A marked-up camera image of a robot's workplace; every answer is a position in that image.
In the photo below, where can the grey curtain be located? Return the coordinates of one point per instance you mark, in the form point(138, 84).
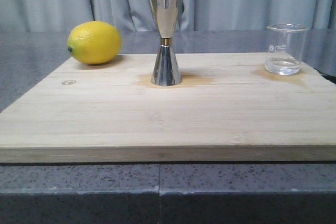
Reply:
point(135, 15)

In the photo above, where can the steel hourglass jigger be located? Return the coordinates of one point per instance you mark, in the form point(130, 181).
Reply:
point(166, 70)

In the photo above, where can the clear glass beaker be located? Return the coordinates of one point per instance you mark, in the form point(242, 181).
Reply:
point(286, 44)

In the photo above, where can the yellow lemon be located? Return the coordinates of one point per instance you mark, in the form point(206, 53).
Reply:
point(94, 42)

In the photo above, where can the light wooden cutting board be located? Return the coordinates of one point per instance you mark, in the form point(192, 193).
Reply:
point(227, 108)

